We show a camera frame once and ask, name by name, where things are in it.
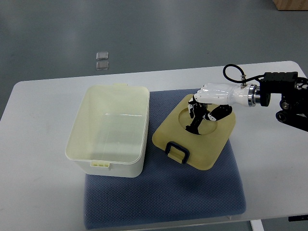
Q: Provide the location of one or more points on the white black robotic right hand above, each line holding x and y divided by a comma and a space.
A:
213, 102

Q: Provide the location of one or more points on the yellow box lid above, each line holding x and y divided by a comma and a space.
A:
200, 151

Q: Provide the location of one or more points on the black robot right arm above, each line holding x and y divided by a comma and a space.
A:
292, 88

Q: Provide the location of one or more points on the white storage box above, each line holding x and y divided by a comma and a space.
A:
109, 134

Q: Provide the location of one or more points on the wooden box corner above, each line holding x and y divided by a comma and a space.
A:
291, 5

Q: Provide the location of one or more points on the blue grey fabric mat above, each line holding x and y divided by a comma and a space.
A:
165, 190

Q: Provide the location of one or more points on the upper metal floor plate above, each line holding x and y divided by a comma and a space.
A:
102, 55

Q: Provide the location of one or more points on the white table leg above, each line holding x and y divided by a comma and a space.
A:
257, 225

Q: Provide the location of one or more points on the black bracket at table edge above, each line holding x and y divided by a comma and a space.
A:
298, 218

